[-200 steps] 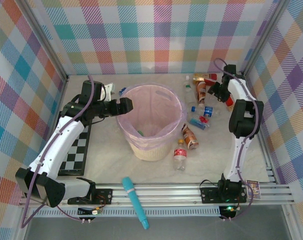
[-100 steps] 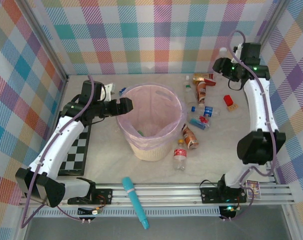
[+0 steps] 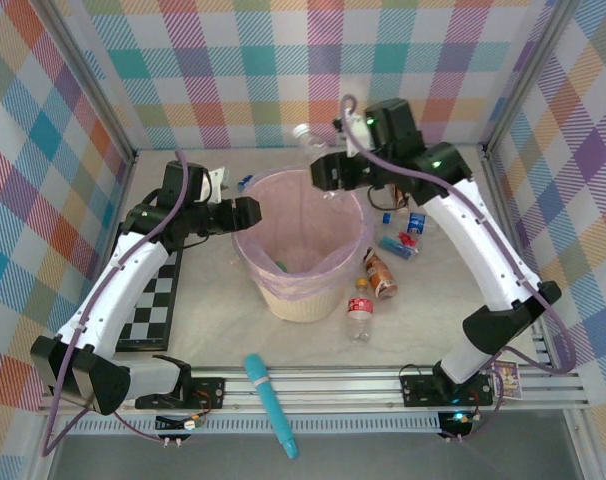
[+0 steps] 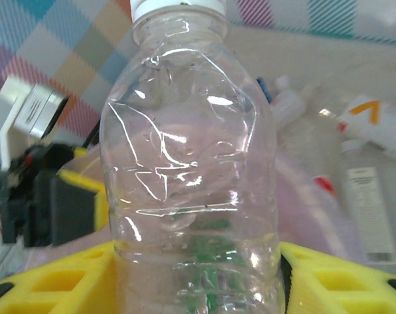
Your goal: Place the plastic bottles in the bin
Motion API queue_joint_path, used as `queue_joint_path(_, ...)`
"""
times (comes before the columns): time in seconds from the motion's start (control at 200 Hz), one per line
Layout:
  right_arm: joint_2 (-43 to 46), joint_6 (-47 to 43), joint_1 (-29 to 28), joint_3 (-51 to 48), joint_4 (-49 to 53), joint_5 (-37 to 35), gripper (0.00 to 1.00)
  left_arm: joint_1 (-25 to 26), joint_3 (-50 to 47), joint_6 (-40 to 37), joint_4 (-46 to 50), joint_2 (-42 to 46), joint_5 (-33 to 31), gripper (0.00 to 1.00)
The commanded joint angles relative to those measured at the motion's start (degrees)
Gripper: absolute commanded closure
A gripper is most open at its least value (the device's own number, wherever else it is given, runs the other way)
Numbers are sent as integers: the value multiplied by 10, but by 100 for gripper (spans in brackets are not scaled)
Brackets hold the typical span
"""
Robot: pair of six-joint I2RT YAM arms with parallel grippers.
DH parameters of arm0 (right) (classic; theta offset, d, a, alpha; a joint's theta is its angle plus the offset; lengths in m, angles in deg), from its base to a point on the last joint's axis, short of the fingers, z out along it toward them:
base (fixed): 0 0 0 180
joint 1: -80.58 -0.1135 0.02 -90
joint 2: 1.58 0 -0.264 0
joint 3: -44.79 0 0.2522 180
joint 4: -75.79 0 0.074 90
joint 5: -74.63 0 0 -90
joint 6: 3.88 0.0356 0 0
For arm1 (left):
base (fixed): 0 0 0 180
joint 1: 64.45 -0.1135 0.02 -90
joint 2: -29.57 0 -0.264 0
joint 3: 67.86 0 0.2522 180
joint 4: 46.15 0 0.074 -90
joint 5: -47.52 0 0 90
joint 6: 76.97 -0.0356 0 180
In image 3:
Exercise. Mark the cream waste bin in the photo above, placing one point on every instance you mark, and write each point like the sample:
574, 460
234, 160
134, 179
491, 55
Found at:
303, 305

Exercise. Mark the trash bin with pink liner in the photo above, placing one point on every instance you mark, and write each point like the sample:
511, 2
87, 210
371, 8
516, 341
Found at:
303, 235

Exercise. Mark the clear bottle white cap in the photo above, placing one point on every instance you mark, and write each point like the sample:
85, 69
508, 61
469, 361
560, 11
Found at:
313, 145

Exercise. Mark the dark brown bottle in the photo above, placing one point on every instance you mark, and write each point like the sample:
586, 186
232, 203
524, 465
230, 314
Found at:
399, 196

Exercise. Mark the Fiji water bottle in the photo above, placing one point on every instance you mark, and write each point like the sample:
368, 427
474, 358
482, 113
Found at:
395, 248

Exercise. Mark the green plastic item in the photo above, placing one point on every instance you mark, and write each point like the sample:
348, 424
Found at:
281, 266

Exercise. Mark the teal marker pen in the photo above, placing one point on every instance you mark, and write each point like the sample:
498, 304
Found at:
265, 390

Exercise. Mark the colourful picture card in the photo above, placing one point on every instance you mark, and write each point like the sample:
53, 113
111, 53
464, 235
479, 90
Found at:
508, 380

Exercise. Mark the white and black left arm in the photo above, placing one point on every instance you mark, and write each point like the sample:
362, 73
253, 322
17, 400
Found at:
118, 290

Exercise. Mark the red label water bottle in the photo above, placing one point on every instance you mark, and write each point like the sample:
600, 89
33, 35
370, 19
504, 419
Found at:
359, 306

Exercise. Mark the clear bottle blue cap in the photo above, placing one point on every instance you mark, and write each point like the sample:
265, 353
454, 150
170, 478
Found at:
244, 182

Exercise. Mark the small circuit board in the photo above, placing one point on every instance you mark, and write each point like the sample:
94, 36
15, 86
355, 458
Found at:
183, 425
455, 422

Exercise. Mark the aluminium frame post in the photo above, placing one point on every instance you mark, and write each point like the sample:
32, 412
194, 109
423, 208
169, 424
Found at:
529, 75
102, 95

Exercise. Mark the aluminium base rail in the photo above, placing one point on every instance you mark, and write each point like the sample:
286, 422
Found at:
333, 387

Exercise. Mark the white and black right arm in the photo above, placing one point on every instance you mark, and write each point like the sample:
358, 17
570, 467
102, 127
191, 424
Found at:
483, 250

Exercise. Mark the black white checkerboard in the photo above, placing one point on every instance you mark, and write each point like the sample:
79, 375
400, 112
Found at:
153, 310

